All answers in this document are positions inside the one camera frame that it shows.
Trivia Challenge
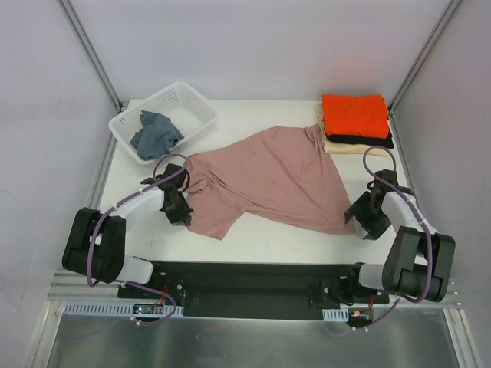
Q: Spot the pink t shirt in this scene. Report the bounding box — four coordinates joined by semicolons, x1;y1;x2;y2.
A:
187;126;355;240

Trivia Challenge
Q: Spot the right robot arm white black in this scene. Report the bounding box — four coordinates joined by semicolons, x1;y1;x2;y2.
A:
344;169;456;303

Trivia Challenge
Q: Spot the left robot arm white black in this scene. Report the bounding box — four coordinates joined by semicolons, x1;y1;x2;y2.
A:
62;163;193;298

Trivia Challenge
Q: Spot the beige folded t shirt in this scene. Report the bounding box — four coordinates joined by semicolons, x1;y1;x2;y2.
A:
315;103;392;157

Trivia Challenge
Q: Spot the black folded t shirt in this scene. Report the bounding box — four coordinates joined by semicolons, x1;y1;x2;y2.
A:
320;115;394;149

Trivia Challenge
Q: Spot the blue grey t shirt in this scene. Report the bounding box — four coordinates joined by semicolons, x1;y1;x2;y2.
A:
130;110;184;161

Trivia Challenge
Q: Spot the orange folded t shirt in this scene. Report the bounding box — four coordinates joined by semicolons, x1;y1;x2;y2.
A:
321;94;389;139

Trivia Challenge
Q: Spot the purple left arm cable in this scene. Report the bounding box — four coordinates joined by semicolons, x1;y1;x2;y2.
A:
87;153;189;327

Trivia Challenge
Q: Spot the right white cable duct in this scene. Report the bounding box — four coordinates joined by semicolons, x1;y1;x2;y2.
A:
321;306;373;322

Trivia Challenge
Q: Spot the white cable duct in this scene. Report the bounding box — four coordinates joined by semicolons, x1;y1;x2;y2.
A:
64;301;183;318
321;306;373;322

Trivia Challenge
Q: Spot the aluminium rail profile front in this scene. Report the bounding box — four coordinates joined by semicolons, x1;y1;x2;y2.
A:
48;270;466;309

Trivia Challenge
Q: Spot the left white cable duct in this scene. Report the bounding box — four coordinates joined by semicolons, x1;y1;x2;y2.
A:
64;301;183;318

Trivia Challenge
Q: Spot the right aluminium frame post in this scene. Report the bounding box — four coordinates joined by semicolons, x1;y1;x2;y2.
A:
387;0;463;110

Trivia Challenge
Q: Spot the aluminium frame post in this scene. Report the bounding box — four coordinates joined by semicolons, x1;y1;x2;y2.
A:
387;0;463;110
57;0;124;108

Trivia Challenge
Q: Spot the left aluminium frame post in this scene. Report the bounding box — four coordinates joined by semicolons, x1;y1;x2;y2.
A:
57;0;124;108

